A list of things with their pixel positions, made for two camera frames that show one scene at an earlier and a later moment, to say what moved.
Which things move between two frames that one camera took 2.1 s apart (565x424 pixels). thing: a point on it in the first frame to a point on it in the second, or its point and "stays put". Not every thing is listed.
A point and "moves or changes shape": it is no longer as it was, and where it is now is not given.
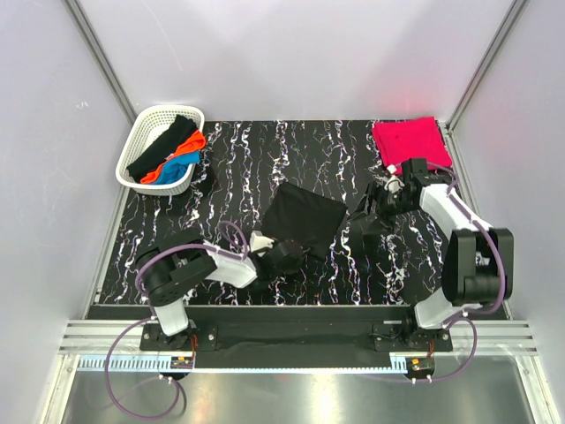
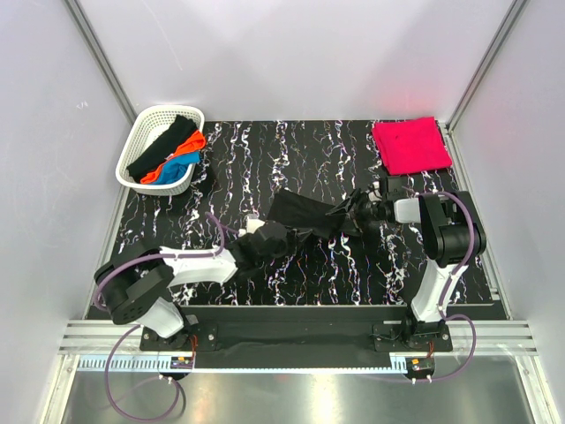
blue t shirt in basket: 177,168 stays put
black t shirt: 304,217 moves or changes shape
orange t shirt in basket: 194,142 stays put
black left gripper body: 293,268 to 282,249
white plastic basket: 148,125 stays put
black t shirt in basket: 161,147 stays put
